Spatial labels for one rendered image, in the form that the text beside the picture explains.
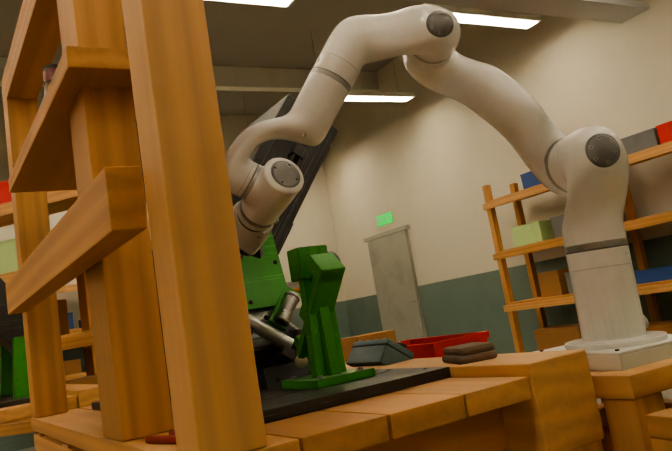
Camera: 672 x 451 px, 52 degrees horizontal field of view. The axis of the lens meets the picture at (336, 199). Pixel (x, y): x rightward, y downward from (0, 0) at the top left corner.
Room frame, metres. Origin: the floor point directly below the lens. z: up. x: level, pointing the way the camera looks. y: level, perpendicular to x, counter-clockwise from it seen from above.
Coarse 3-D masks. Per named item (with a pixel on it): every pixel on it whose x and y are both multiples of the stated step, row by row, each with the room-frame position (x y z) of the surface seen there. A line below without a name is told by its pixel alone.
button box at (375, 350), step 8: (360, 344) 1.69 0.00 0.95; (368, 344) 1.66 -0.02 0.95; (376, 344) 1.63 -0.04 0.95; (384, 344) 1.60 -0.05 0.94; (392, 344) 1.60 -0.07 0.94; (352, 352) 1.71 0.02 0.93; (360, 352) 1.67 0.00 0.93; (368, 352) 1.64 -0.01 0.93; (376, 352) 1.61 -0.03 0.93; (384, 352) 1.59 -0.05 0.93; (392, 352) 1.60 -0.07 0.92; (400, 352) 1.61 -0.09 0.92; (408, 352) 1.63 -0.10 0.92; (352, 360) 1.69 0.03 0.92; (360, 360) 1.66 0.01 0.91; (368, 360) 1.63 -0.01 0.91; (376, 360) 1.60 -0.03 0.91; (384, 360) 1.59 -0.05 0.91; (392, 360) 1.60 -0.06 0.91; (400, 360) 1.61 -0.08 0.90
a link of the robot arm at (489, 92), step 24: (408, 72) 1.46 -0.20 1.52; (432, 72) 1.40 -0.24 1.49; (456, 72) 1.39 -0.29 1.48; (480, 72) 1.35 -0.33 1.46; (456, 96) 1.39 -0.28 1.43; (480, 96) 1.35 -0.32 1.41; (504, 96) 1.34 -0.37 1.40; (528, 96) 1.36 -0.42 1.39; (504, 120) 1.36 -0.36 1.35; (528, 120) 1.36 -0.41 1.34; (528, 144) 1.40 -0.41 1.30; (552, 144) 1.42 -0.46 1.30
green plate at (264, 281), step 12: (264, 252) 1.63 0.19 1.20; (276, 252) 1.65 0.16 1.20; (252, 264) 1.61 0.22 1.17; (264, 264) 1.62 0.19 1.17; (276, 264) 1.64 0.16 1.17; (252, 276) 1.59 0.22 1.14; (264, 276) 1.61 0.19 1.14; (276, 276) 1.63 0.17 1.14; (252, 288) 1.58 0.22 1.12; (264, 288) 1.60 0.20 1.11; (276, 288) 1.61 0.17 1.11; (252, 300) 1.57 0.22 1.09; (264, 300) 1.59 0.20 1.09; (276, 300) 1.60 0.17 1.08
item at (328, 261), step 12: (312, 264) 1.34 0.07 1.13; (324, 264) 1.33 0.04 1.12; (336, 264) 1.34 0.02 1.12; (324, 276) 1.33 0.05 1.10; (336, 276) 1.34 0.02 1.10; (312, 288) 1.37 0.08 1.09; (324, 288) 1.35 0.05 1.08; (336, 288) 1.36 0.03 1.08; (312, 300) 1.36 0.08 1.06; (324, 300) 1.37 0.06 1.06; (336, 300) 1.39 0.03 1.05; (300, 312) 1.42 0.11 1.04; (312, 312) 1.37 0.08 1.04; (300, 336) 1.42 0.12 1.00; (300, 348) 1.43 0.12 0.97
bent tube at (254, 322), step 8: (256, 320) 1.52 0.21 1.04; (256, 328) 1.52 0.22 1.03; (264, 328) 1.52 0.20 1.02; (272, 328) 1.53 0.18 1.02; (264, 336) 1.53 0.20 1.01; (272, 336) 1.53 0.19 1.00; (280, 336) 1.53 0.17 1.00; (288, 336) 1.55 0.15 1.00; (280, 344) 1.53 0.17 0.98; (288, 344) 1.54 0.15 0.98
